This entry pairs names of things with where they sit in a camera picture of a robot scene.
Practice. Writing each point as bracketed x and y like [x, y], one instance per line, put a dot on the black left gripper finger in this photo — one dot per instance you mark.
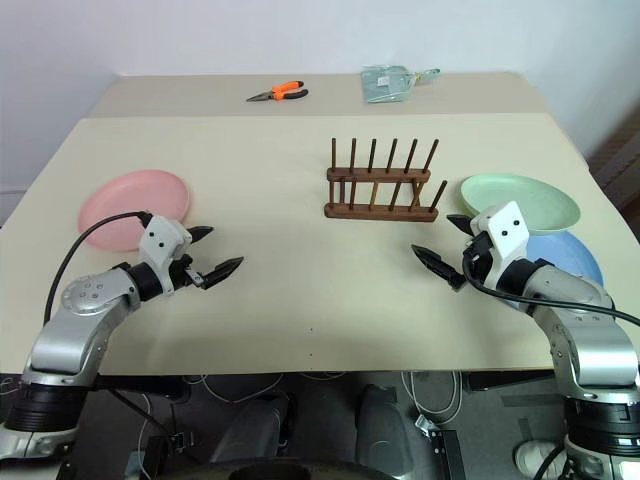
[201, 232]
[224, 271]

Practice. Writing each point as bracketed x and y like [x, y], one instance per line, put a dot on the black table frame bar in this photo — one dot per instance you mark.
[505, 381]

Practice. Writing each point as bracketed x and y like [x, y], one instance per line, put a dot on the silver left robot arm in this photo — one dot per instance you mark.
[65, 340]

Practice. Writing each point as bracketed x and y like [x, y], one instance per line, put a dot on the black metal bracket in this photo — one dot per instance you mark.
[445, 452]

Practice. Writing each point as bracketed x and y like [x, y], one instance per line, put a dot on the blue plate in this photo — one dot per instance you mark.
[570, 255]

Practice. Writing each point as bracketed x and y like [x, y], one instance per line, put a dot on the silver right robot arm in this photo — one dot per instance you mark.
[590, 345]

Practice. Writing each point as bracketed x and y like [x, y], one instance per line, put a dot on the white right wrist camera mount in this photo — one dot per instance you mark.
[505, 232]

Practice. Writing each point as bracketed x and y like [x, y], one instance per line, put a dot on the wooden dish rack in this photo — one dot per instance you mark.
[380, 212]

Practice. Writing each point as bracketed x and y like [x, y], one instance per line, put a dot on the white shoe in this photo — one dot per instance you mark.
[537, 457]

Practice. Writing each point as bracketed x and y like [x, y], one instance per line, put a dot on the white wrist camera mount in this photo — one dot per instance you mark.
[505, 232]
[161, 240]

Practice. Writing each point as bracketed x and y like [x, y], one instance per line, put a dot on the clear plastic package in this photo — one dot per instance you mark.
[384, 85]

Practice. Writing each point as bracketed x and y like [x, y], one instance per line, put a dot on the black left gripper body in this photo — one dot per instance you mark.
[184, 275]

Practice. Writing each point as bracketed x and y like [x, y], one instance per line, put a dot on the dark grey rounded shape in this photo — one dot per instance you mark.
[250, 430]
[382, 430]

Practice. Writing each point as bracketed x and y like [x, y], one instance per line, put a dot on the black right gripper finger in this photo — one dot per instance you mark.
[462, 222]
[437, 262]

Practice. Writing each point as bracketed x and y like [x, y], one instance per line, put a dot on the green plate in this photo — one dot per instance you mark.
[535, 200]

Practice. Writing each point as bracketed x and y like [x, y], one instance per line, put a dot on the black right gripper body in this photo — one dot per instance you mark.
[478, 260]

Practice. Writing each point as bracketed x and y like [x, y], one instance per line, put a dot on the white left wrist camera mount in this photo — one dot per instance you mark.
[161, 240]

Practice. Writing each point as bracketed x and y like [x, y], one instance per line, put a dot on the pink plate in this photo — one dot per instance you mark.
[130, 200]

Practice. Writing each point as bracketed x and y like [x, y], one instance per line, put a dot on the brown slatted panel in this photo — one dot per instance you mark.
[620, 160]

